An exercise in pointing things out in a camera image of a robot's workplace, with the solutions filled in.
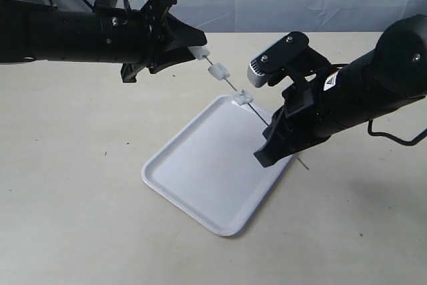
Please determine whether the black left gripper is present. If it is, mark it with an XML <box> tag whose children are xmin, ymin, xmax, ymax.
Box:
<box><xmin>120</xmin><ymin>0</ymin><xmax>207</xmax><ymax>83</ymax></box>

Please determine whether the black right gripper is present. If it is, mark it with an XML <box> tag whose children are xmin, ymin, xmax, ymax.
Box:
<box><xmin>254</xmin><ymin>46</ymin><xmax>332</xmax><ymax>168</ymax></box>

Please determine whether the white marshmallow piece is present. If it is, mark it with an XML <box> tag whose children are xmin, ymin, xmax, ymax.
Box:
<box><xmin>208</xmin><ymin>63</ymin><xmax>230</xmax><ymax>81</ymax></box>
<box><xmin>233</xmin><ymin>89</ymin><xmax>254</xmax><ymax>105</ymax></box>
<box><xmin>191</xmin><ymin>46</ymin><xmax>210</xmax><ymax>60</ymax></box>

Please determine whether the thin metal skewer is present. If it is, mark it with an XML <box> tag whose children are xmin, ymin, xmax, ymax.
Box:
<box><xmin>203</xmin><ymin>56</ymin><xmax>310</xmax><ymax>171</ymax></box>

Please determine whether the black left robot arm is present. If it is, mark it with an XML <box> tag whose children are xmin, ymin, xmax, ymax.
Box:
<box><xmin>1</xmin><ymin>0</ymin><xmax>207</xmax><ymax>83</ymax></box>

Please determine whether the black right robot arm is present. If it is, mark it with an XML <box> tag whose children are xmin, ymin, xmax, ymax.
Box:
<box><xmin>248</xmin><ymin>14</ymin><xmax>426</xmax><ymax>167</ymax></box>

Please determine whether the white rectangular plastic tray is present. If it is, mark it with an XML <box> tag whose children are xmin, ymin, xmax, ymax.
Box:
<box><xmin>141</xmin><ymin>95</ymin><xmax>292</xmax><ymax>237</ymax></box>

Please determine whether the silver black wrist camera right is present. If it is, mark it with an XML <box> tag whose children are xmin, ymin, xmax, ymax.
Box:
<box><xmin>247</xmin><ymin>31</ymin><xmax>309</xmax><ymax>88</ymax></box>

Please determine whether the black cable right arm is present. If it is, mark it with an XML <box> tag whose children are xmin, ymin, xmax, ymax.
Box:
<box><xmin>366</xmin><ymin>97</ymin><xmax>427</xmax><ymax>148</ymax></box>

